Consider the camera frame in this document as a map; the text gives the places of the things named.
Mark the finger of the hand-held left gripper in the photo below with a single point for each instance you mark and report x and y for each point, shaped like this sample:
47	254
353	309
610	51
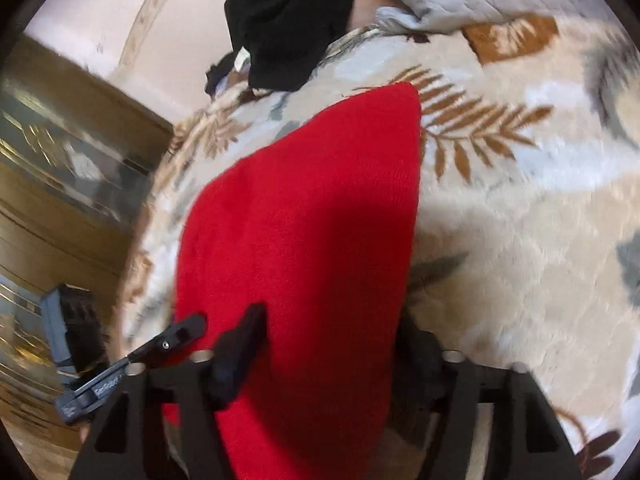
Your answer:
172	337

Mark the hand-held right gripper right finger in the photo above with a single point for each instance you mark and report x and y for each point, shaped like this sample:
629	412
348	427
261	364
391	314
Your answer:
425	360

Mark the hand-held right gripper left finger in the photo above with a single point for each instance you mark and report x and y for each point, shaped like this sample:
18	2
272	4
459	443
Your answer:
235	355

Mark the red and blue knit sweater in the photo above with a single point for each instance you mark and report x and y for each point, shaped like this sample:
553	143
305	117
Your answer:
310	240

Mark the leaf print fleece blanket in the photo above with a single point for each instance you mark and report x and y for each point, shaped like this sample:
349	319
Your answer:
520	240

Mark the wooden glass cabinet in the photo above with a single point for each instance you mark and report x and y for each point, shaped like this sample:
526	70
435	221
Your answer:
65	170

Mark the small dark cloth pile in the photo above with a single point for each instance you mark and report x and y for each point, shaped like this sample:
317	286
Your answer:
225	72

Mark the black cloth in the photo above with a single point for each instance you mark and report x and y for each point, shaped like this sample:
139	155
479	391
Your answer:
290	20

